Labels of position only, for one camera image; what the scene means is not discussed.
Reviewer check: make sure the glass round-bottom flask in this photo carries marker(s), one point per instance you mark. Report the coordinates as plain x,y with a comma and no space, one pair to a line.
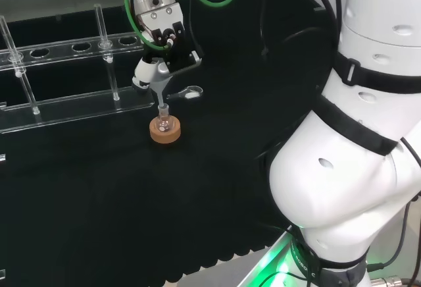
163,120

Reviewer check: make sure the clear acrylic funnel stand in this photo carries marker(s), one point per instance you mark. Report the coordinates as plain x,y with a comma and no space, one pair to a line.
65,106

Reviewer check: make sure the black bench cloth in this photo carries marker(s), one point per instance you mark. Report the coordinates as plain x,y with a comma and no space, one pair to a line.
131,201

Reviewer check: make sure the translucent plastic funnel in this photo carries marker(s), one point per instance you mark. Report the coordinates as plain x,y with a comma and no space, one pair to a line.
160,84

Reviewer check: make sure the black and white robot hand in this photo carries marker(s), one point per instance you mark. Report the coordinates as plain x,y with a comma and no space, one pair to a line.
164,23

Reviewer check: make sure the glass weighing funnel with powder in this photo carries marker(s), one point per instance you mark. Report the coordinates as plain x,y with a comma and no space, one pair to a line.
190,93

